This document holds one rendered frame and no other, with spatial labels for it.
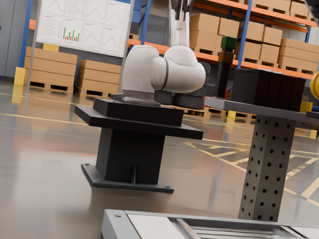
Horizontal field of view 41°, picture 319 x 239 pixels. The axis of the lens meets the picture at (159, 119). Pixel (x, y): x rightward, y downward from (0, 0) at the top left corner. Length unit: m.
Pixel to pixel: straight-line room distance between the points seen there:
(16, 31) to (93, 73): 2.33
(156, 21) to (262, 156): 10.79
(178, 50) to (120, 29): 5.16
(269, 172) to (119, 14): 5.91
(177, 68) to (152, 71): 0.12
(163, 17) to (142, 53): 10.35
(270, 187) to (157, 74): 0.76
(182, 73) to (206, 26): 9.44
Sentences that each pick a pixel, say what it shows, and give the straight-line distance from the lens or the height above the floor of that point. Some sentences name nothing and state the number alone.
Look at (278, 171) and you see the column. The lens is 1.55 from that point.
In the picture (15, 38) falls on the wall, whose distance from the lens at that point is 11.57.
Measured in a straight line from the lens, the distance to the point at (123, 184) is 1.89.
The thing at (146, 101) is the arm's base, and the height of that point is 0.39.
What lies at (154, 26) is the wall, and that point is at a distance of 12.14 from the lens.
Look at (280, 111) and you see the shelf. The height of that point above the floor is 0.44.
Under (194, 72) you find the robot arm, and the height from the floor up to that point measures 0.55.
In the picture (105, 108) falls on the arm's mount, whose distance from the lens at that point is 1.86.
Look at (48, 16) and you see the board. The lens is 7.04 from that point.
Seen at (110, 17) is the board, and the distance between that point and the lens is 7.17.
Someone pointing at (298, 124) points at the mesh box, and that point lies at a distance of 9.39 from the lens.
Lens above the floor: 0.46
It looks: 4 degrees down
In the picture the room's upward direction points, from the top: 9 degrees clockwise
